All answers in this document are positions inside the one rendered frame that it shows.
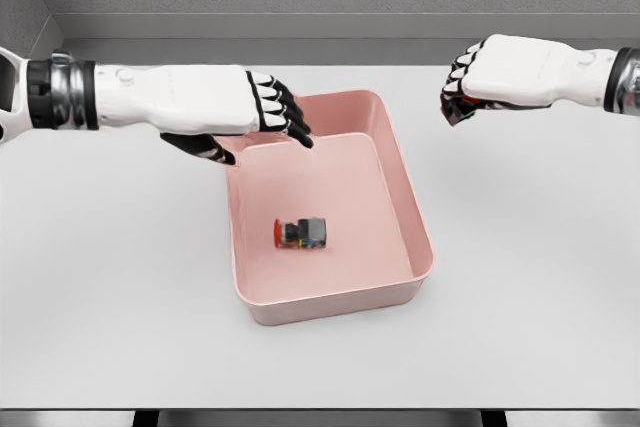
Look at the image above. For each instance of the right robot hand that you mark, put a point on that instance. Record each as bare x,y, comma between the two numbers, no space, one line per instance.
515,69

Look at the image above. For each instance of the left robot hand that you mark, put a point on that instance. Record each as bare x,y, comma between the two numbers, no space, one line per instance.
210,97

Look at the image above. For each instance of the grey red-button industrial switch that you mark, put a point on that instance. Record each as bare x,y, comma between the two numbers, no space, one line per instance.
310,233
469,114

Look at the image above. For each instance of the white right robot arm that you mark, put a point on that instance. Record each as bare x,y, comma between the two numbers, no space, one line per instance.
592,77

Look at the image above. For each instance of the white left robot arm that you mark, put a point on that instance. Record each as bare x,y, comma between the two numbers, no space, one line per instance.
120,92

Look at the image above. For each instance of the pink plastic basket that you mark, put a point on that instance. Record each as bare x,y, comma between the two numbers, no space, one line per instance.
350,187

